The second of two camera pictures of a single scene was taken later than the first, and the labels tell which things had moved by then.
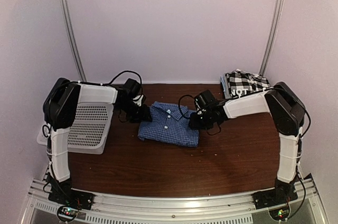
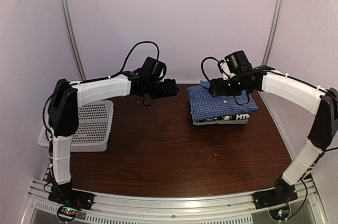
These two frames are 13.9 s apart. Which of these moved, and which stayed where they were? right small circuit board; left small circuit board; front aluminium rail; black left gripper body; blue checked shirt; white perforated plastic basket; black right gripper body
Moved: black right gripper body; black left gripper body; blue checked shirt
Stayed: right small circuit board; front aluminium rail; left small circuit board; white perforated plastic basket
